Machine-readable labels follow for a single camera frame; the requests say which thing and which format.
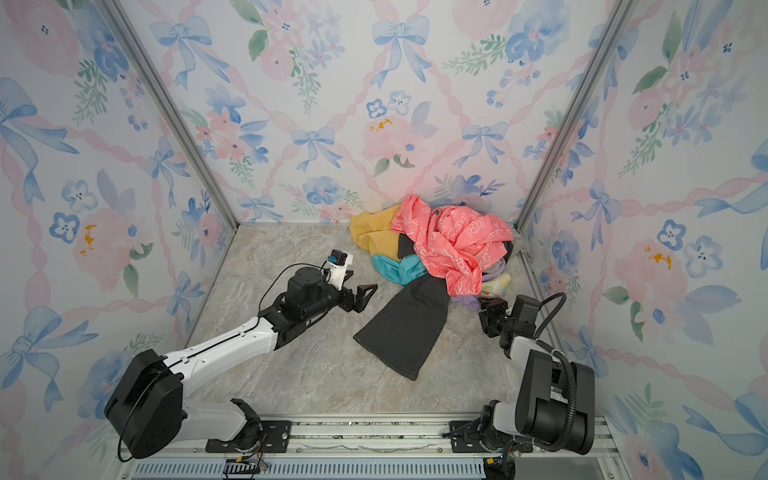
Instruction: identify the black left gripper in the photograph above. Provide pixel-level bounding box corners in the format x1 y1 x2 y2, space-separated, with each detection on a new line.
303 269 377 325

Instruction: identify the right aluminium corner post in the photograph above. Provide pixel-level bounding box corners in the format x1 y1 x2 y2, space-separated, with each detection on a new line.
514 0 637 232

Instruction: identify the pink patterned cloth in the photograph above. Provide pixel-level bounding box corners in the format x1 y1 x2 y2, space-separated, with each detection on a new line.
391 195 514 297

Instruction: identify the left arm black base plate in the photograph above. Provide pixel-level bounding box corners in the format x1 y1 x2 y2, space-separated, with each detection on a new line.
205 398 292 454

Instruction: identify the lavender purple cloth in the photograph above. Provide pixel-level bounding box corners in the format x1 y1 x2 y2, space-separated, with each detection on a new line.
450 259 506 312

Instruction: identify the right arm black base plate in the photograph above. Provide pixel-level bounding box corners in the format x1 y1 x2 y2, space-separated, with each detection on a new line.
442 400 533 455

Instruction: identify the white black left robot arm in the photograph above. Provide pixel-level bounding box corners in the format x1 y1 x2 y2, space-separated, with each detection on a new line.
104 264 378 462

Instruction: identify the teal cloth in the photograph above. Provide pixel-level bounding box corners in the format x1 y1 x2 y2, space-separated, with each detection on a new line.
372 254 427 286

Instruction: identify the left aluminium corner post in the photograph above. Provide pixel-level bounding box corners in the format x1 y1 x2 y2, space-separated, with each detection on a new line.
96 0 239 230

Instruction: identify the aluminium corner post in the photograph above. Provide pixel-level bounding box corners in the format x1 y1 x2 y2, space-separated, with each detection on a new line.
514 0 637 232
96 0 239 230

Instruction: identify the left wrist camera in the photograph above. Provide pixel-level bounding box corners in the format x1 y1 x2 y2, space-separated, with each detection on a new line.
327 249 354 290

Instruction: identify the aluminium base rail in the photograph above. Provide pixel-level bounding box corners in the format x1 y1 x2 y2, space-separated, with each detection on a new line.
105 413 629 479

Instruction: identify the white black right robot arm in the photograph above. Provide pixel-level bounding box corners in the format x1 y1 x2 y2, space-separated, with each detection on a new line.
476 292 595 455

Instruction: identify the pale yellow patterned cloth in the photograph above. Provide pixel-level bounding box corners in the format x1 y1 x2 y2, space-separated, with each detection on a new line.
480 272 512 298

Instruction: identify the dark grey cloth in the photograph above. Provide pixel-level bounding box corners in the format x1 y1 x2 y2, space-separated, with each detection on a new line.
353 234 449 381

